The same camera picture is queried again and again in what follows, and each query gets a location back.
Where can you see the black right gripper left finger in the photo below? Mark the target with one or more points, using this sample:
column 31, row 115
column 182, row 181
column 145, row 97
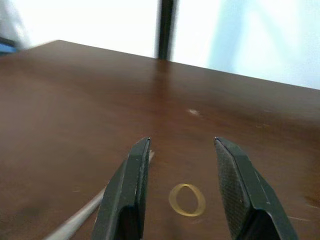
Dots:
column 120, row 190

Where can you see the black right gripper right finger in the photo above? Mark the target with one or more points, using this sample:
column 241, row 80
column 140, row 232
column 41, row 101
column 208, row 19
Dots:
column 250, row 190

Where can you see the silver metal fork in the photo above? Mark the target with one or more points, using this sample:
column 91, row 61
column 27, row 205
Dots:
column 75, row 220

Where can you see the yellow rubber band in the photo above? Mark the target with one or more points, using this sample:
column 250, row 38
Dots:
column 172, row 198

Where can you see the black pole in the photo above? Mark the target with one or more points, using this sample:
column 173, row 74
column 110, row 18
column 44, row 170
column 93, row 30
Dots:
column 166, row 30

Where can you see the blue box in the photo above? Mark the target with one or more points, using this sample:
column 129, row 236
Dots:
column 6, row 47

